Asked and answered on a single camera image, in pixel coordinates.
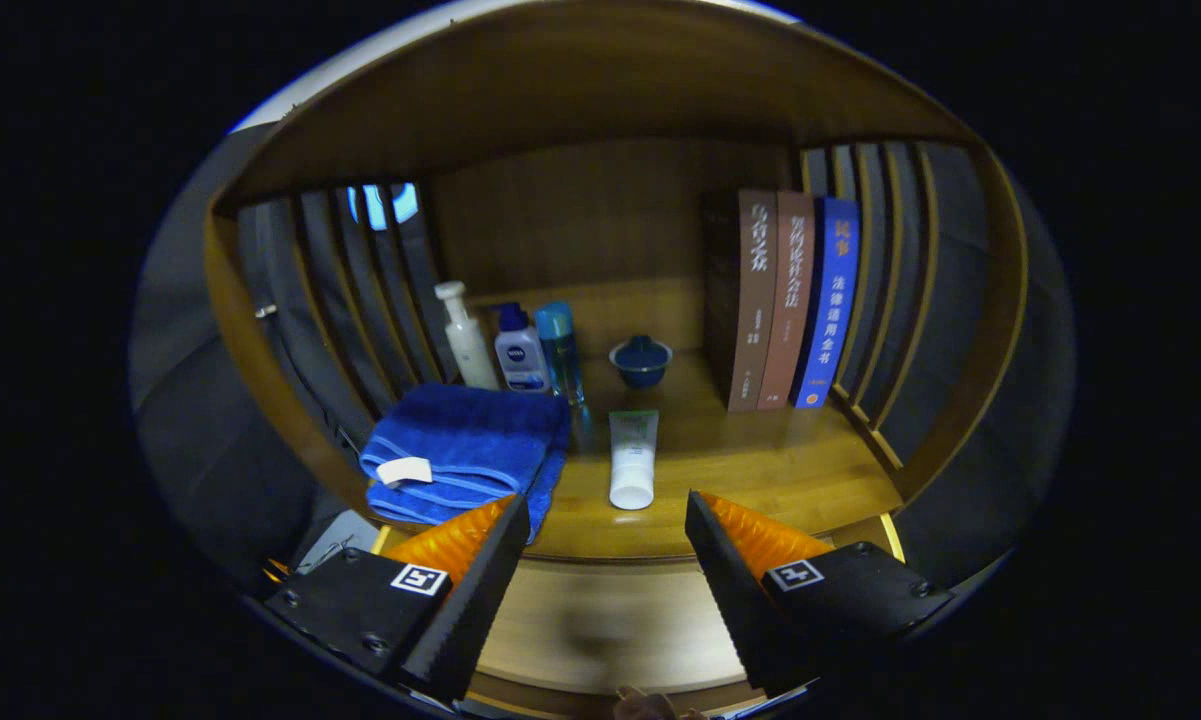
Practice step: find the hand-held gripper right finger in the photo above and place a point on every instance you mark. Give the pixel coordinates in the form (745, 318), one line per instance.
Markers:
(735, 600)

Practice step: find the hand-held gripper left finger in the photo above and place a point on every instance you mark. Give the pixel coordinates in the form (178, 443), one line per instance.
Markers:
(480, 610)

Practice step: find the wooden drawer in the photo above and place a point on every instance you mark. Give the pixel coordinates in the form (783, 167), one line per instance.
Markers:
(610, 620)

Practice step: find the white tube with green label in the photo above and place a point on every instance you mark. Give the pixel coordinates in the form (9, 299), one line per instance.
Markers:
(632, 460)

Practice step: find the wooden countertop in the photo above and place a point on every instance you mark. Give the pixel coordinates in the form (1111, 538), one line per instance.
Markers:
(720, 470)

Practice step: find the wooden cabinet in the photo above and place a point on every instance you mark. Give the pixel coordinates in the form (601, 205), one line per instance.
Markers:
(580, 90)

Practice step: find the folded blue towel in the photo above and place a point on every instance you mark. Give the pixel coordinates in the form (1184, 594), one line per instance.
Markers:
(470, 440)

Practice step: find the dark blue lidded teacup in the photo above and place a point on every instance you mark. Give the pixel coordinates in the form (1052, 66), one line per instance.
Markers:
(641, 365)

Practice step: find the white bottle with blue cap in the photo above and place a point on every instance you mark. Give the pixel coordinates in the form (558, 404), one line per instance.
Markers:
(520, 355)

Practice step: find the white pump bottle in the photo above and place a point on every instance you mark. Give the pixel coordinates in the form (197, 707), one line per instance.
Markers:
(470, 345)

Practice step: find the tall teal bottle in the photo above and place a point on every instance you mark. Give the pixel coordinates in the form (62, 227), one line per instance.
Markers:
(560, 350)

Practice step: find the dark brown book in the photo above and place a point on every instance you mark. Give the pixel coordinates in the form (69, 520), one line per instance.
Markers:
(750, 300)

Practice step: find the reddish brown book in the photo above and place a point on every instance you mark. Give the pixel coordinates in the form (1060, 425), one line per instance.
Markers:
(790, 300)

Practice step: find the blue book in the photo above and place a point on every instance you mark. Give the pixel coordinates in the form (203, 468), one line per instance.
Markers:
(830, 300)

